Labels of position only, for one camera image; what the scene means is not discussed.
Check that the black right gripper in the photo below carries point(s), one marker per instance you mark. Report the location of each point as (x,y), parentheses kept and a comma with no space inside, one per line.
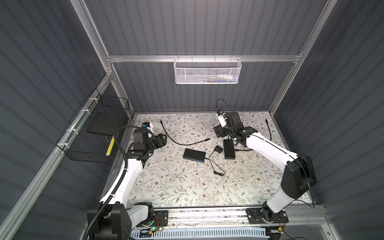
(218,131)

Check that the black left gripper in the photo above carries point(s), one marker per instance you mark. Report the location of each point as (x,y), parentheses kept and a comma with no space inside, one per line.
(159,141)

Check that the long black power brick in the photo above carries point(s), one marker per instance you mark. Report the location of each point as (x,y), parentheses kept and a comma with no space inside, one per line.
(229,150)

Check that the black power adapter with cable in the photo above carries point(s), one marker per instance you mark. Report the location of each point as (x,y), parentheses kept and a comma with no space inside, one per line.
(216,167)

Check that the black network switch box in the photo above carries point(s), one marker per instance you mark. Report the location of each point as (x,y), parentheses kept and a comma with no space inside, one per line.
(194,155)

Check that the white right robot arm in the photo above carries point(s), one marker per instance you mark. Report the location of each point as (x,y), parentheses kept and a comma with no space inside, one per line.
(298,171)

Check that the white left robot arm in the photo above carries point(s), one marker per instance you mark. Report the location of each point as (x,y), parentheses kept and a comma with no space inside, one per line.
(111,219)

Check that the items in white basket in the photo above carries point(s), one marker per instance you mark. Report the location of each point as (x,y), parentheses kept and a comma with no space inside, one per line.
(225,78)

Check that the yellow striped tool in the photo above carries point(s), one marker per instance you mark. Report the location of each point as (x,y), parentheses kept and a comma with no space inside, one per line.
(110,147)

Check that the black foam pad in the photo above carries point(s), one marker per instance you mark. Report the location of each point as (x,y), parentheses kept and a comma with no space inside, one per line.
(104,124)

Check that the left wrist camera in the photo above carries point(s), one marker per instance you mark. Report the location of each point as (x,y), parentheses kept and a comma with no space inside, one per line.
(148,126)

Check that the white wire mesh basket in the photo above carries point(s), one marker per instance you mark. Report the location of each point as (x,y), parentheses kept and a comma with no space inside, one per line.
(188,71)

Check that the black wire wall basket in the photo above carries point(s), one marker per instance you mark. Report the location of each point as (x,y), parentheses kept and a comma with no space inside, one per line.
(89,138)

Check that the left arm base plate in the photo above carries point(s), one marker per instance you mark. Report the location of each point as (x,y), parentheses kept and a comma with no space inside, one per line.
(159,219)

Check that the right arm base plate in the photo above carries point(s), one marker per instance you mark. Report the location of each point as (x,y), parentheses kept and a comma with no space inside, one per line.
(264,216)

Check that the white slotted cable duct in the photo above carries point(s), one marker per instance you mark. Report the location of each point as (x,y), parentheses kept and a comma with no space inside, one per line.
(203,233)

